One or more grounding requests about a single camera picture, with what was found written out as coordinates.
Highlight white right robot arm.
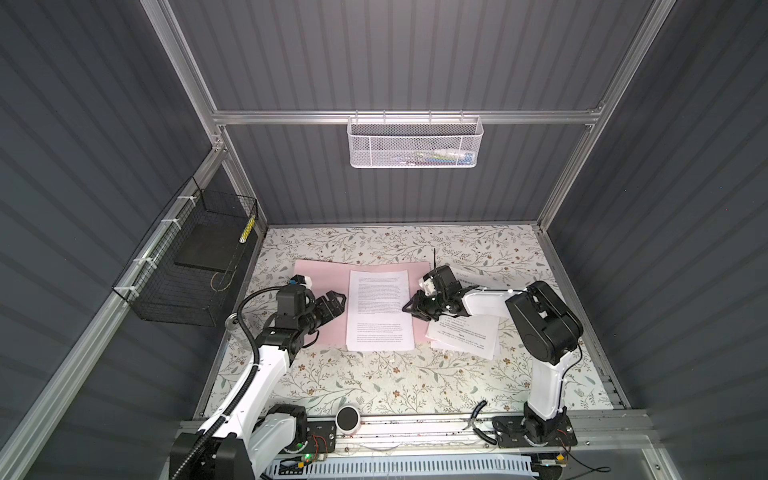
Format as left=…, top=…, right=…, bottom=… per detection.
left=402, top=265, right=584, bottom=450

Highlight white paper stack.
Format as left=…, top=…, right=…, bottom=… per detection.
left=426, top=265, right=508, bottom=360

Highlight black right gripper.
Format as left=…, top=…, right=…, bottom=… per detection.
left=401, top=290, right=447, bottom=321

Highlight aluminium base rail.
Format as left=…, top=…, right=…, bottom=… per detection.
left=179, top=410, right=655, bottom=457

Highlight yellow marker pen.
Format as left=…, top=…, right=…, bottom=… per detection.
left=238, top=215, right=256, bottom=244

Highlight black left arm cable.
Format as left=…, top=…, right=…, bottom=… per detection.
left=170, top=286, right=283, bottom=480

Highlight black wire mesh basket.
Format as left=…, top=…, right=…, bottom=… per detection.
left=113, top=179, right=259, bottom=327

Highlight pink file folder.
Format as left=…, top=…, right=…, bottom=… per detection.
left=289, top=259, right=434, bottom=348

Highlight white wire mesh basket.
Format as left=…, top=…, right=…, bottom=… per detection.
left=346, top=116, right=484, bottom=169

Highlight white beverage can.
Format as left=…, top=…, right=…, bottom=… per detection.
left=225, top=313, right=242, bottom=336

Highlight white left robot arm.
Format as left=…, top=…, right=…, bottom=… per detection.
left=168, top=275, right=347, bottom=479

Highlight printed white paper sheet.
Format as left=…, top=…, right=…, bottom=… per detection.
left=346, top=270, right=415, bottom=352

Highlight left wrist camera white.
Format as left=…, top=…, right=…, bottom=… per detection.
left=288, top=274, right=313, bottom=289

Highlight black handled pliers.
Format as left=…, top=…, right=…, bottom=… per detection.
left=464, top=400, right=499, bottom=447

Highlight white perforated vent strip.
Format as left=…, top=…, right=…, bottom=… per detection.
left=265, top=454, right=539, bottom=479

